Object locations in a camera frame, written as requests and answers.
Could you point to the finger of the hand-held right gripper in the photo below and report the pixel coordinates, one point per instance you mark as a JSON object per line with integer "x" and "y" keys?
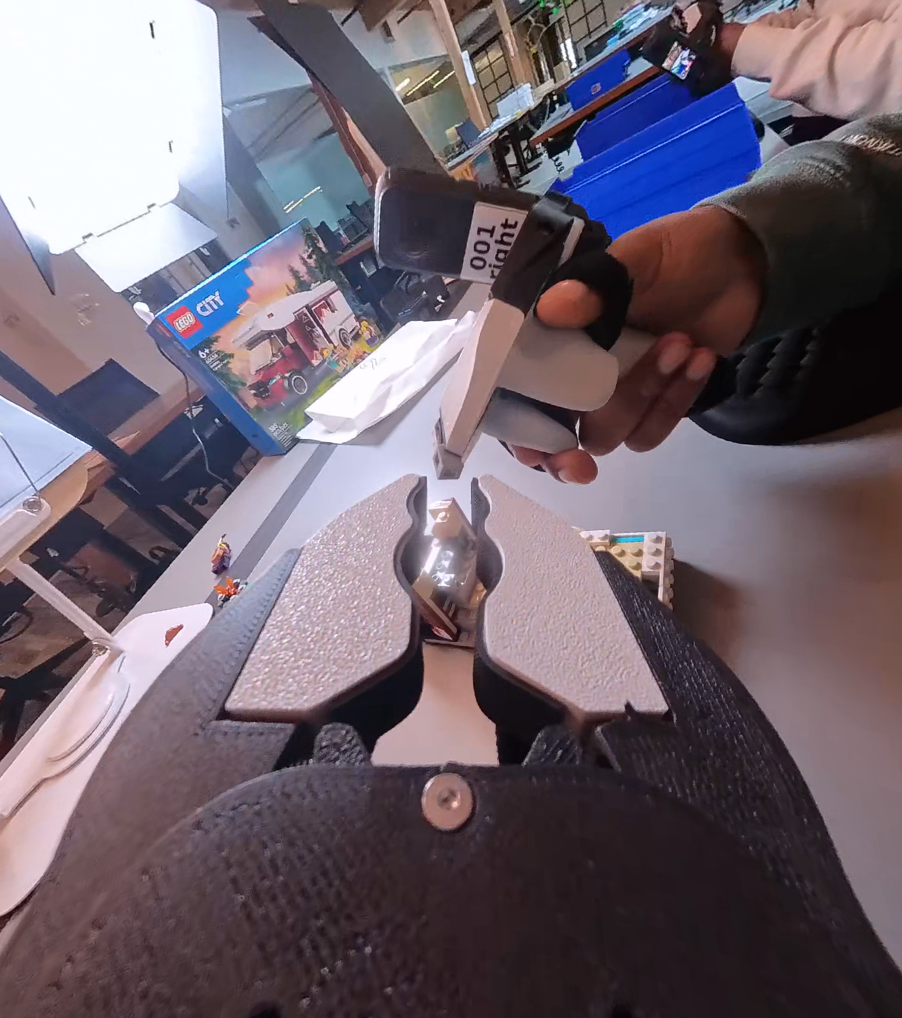
{"x": 490, "y": 358}
{"x": 451, "y": 398}

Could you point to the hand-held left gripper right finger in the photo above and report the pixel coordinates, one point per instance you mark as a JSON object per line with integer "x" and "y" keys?
{"x": 570, "y": 628}

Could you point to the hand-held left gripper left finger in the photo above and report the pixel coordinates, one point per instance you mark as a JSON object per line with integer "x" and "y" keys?
{"x": 323, "y": 620}

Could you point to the toy brick truck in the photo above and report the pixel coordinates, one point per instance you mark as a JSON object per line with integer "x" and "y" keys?
{"x": 443, "y": 557}

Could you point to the person's right forearm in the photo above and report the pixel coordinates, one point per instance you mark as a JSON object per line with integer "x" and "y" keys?
{"x": 856, "y": 207}

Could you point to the person's right hand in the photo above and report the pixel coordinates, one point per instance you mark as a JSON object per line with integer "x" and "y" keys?
{"x": 689, "y": 286}

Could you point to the white paper bag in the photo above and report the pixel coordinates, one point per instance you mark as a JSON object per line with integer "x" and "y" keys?
{"x": 387, "y": 374}

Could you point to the toy brick campfire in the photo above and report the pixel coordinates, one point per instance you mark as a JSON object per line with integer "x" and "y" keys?
{"x": 229, "y": 590}

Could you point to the purple yellow toy figure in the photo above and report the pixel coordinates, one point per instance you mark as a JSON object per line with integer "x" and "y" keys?
{"x": 220, "y": 554}

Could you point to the blue toy set box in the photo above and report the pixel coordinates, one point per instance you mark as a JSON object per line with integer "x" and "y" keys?
{"x": 260, "y": 342}

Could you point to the blue bin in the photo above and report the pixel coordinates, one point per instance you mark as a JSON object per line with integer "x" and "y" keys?
{"x": 657, "y": 175}
{"x": 598, "y": 79}

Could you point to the wooden table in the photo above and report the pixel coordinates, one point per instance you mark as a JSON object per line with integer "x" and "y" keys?
{"x": 113, "y": 457}

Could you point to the white book stand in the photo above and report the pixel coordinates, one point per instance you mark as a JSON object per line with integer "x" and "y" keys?
{"x": 21, "y": 835}

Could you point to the softbox light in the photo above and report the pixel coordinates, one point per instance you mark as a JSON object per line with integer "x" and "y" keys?
{"x": 61, "y": 119}

